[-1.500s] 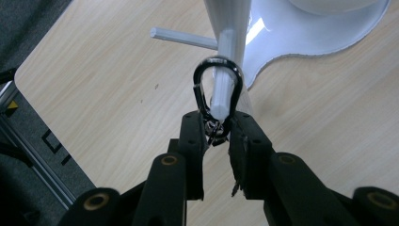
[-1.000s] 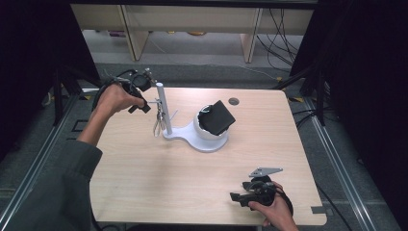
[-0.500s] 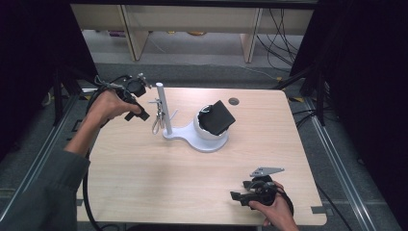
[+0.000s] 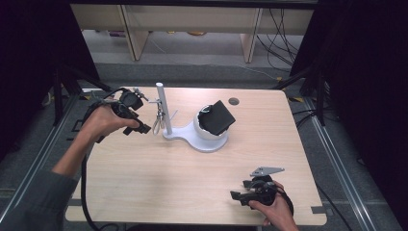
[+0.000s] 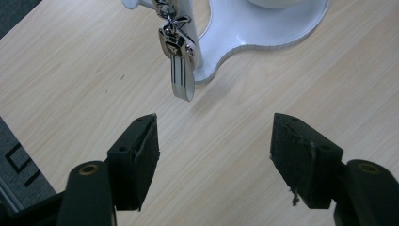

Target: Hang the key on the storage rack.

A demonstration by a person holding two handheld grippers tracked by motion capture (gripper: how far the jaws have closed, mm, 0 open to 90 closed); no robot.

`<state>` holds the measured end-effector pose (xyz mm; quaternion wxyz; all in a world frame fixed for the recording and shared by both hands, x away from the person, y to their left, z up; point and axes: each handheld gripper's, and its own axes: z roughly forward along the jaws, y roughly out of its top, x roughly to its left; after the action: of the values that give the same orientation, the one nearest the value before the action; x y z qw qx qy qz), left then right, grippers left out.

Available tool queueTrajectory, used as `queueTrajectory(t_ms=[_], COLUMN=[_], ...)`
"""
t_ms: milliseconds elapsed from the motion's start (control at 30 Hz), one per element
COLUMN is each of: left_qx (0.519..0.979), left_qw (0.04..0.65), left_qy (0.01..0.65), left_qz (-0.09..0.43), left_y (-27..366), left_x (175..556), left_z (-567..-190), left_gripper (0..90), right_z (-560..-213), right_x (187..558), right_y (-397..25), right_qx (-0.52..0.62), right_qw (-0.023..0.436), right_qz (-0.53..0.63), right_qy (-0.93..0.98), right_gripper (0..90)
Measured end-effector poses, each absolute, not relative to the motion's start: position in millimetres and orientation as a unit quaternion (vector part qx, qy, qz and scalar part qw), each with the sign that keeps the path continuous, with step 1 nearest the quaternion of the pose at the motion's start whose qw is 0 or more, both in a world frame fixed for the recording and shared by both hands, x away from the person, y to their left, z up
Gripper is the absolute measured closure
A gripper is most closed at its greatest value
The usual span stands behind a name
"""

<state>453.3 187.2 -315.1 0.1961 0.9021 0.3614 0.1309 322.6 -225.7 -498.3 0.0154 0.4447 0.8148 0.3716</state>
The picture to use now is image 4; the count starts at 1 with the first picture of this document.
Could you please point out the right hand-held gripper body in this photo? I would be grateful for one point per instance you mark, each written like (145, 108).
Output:
(264, 192)

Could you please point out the white eggshell-shaped bowl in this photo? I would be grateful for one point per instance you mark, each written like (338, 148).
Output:
(200, 131)

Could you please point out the beige wooden desk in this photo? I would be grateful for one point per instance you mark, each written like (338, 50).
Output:
(192, 19)

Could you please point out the white stand with hook post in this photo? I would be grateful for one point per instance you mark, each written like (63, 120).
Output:
(205, 146)

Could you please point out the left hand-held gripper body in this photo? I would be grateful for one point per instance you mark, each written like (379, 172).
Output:
(130, 99)

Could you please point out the black metal stand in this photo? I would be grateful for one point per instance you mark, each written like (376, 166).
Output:
(57, 96)
(320, 96)

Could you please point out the aluminium floor rail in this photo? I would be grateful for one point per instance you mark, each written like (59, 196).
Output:
(35, 160)
(340, 166)

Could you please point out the silver keys with carabiner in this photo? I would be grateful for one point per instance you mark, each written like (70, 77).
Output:
(159, 117)

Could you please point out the black square pad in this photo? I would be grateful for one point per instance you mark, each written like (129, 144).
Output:
(218, 118)

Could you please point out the grey round table grommet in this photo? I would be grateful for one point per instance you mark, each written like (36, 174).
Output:
(234, 101)

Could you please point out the person's left hand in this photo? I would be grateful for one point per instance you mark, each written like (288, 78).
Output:
(102, 122)

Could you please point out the person's right hand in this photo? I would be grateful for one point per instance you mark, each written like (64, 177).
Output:
(280, 215)

